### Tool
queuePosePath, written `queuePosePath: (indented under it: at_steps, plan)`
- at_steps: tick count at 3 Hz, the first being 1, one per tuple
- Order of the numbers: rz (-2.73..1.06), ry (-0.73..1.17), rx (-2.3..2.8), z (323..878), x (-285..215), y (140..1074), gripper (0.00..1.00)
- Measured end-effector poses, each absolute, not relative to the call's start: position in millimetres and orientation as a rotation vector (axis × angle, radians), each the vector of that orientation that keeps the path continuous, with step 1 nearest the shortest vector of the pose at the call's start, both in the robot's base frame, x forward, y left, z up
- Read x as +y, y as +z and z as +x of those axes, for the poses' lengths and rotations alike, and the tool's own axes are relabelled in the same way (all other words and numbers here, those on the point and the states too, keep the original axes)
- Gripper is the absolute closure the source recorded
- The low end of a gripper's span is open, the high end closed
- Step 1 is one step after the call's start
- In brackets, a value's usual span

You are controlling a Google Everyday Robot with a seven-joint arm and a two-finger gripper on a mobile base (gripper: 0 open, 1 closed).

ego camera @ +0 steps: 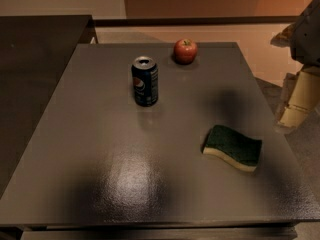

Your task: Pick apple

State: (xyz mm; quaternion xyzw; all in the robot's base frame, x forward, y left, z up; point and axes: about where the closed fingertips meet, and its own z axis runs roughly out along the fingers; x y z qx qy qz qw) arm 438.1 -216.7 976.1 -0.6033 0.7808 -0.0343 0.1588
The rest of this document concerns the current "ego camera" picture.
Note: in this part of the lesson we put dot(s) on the blue Pepsi soda can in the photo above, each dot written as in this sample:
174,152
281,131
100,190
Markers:
145,81

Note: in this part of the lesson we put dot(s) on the green and yellow sponge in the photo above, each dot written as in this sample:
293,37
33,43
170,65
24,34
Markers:
234,148

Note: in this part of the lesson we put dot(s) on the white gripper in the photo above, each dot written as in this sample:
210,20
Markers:
307,40

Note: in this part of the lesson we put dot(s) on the red apple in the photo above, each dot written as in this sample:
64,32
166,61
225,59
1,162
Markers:
185,51

